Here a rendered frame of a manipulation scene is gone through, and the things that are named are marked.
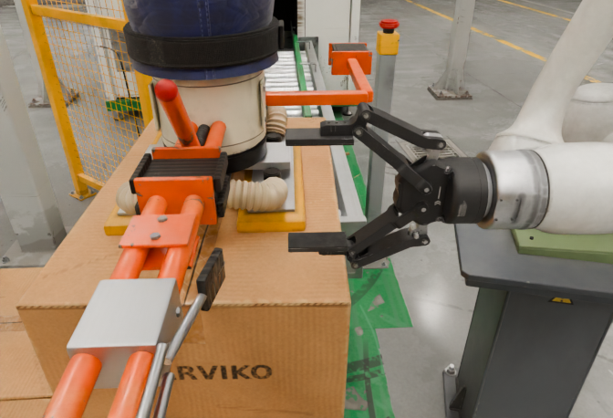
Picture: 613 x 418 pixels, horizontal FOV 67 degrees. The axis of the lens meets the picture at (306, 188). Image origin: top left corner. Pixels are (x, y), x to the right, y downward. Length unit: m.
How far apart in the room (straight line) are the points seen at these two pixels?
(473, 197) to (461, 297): 1.55
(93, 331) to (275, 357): 0.32
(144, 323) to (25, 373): 0.81
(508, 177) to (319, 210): 0.31
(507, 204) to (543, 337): 0.78
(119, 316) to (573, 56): 0.62
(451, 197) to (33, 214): 2.06
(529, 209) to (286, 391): 0.39
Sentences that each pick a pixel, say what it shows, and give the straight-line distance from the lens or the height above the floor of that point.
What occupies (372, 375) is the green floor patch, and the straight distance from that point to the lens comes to 1.71.
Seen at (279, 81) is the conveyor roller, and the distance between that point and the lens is 2.75.
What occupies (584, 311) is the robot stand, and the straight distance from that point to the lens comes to 1.24.
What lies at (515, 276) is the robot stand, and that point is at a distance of 0.98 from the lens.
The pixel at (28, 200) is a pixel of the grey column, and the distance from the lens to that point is 2.34.
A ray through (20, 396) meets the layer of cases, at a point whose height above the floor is 0.54.
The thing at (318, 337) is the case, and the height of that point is 0.89.
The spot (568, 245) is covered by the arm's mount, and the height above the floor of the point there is 0.78.
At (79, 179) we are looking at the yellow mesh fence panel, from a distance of 2.81.
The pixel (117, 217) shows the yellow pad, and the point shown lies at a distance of 0.73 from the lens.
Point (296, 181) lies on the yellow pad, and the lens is 0.77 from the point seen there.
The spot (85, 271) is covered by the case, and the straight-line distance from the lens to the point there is 0.67.
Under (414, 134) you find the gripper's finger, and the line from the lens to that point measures 0.49.
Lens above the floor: 1.34
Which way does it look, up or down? 30 degrees down
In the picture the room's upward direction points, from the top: straight up
